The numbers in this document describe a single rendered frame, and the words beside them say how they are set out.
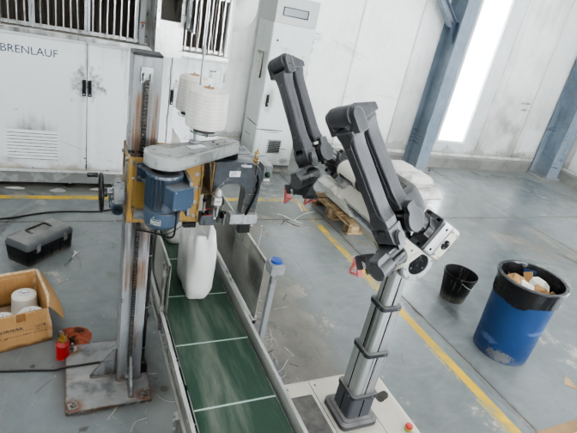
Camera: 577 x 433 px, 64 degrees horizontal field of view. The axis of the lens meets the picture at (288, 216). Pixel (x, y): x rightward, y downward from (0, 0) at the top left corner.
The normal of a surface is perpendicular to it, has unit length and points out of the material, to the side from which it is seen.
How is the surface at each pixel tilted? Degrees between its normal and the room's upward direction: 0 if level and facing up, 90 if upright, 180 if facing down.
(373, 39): 90
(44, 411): 0
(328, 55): 90
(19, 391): 0
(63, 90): 90
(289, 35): 90
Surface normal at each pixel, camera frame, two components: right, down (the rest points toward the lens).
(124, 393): 0.19, -0.89
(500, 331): -0.69, 0.22
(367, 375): 0.39, 0.45
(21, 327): 0.60, 0.43
